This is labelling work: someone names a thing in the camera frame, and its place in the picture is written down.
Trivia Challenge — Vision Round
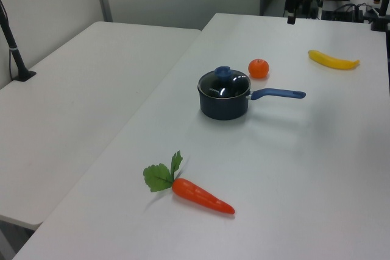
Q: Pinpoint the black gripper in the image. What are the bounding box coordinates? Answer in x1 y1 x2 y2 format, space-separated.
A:
285 0 298 26

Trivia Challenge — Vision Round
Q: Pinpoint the glass lid with blue knob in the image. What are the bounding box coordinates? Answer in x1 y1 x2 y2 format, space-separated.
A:
197 65 251 99

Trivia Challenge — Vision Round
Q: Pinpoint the black electronics box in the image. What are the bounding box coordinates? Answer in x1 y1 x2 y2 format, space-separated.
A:
321 3 372 23

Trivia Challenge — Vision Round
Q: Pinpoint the yellow toy banana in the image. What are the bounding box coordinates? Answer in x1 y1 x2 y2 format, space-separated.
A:
307 49 361 71

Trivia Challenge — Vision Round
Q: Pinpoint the orange toy tangerine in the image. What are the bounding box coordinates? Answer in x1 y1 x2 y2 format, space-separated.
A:
248 58 270 79

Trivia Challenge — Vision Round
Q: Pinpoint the dark blue saucepan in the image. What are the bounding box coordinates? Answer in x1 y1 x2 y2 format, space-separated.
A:
197 69 307 121

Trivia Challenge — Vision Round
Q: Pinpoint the orange toy carrot with leaves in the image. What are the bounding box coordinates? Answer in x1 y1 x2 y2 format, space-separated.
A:
143 150 236 216

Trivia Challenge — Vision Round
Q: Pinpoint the white side table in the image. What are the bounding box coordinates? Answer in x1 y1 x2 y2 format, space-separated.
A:
0 21 202 231

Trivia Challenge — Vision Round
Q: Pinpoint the black pole with base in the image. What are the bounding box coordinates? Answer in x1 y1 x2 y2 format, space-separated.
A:
0 0 37 83

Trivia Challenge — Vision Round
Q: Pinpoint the black camera stand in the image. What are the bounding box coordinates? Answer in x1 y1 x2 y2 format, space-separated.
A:
370 0 390 32

